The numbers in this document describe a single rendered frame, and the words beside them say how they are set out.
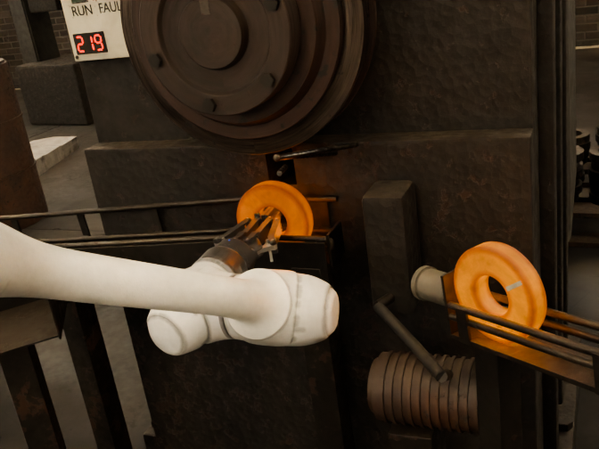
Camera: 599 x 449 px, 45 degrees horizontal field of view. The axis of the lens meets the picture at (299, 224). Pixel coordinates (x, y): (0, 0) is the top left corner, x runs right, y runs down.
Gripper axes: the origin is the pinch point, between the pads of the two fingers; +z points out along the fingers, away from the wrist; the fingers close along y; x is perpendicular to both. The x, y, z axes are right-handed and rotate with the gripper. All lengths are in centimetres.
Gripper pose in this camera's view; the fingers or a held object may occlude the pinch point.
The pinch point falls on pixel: (272, 214)
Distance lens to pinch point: 141.3
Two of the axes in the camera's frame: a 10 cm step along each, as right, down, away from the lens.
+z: 3.6, -4.6, 8.1
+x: -1.6, -8.9, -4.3
